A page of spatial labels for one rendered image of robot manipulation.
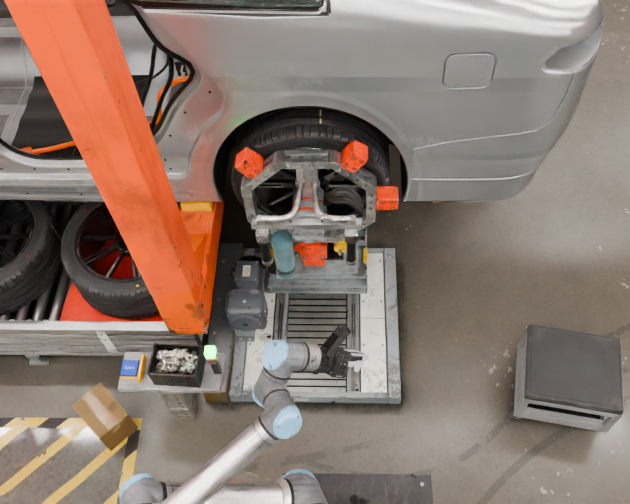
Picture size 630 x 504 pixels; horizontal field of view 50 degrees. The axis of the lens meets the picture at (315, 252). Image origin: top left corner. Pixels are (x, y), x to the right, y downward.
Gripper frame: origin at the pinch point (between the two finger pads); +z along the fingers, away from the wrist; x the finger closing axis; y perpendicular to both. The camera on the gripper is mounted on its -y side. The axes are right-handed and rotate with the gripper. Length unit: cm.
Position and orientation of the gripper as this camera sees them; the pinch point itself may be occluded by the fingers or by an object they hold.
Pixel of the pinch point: (365, 354)
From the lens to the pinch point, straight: 229.2
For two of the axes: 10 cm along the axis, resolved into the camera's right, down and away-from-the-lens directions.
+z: 8.3, 1.4, 5.4
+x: 5.0, 2.6, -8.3
